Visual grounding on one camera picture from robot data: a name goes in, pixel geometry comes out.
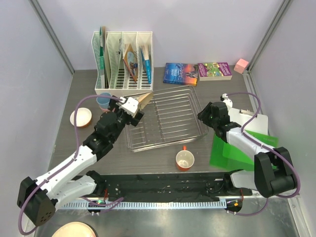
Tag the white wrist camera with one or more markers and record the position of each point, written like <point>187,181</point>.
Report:
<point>225,99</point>
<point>129,105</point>

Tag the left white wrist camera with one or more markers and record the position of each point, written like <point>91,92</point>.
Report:
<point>129,105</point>

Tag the perforated cable duct rail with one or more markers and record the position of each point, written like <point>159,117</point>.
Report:
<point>82,204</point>

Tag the purple green paperback book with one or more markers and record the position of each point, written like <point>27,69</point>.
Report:
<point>214,71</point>

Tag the blue white book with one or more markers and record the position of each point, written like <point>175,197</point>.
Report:
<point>145,54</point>

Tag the pink round object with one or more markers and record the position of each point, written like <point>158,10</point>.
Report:
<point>75,229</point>

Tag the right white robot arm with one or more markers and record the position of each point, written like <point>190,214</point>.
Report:
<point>273,172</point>

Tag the white clipboard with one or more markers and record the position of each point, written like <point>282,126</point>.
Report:
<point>259,124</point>

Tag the metal wire dish rack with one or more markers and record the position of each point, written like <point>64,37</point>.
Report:
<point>171,117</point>

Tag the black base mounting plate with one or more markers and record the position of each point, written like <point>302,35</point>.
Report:
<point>167,186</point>

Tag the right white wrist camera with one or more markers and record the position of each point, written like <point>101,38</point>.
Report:
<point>225,99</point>

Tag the orange white bowl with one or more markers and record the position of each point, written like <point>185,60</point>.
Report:
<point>84,117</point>

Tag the beige bird pattern plate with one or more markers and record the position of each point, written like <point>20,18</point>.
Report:
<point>144,99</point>

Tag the orange illustrated book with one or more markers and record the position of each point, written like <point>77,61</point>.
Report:
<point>131,61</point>

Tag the blue plastic cup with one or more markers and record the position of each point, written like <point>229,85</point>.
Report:
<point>103,100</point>

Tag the pink cube block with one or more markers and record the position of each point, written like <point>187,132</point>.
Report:
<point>241,65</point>

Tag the white mesh file organizer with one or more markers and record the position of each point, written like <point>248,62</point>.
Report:
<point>120,82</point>

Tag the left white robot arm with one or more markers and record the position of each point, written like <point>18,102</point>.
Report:
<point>39,198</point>

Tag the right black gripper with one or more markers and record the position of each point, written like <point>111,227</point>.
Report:
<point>203,115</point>

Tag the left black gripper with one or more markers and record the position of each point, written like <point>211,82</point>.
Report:
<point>133,121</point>

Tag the dark blue paperback book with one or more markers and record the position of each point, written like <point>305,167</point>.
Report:
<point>181,74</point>

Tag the green plastic folder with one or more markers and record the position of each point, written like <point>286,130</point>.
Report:
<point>228,157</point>

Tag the pink plastic cup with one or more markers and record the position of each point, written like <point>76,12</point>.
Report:
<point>104,109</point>

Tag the orange ceramic mug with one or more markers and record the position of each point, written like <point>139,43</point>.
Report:
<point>184,159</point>

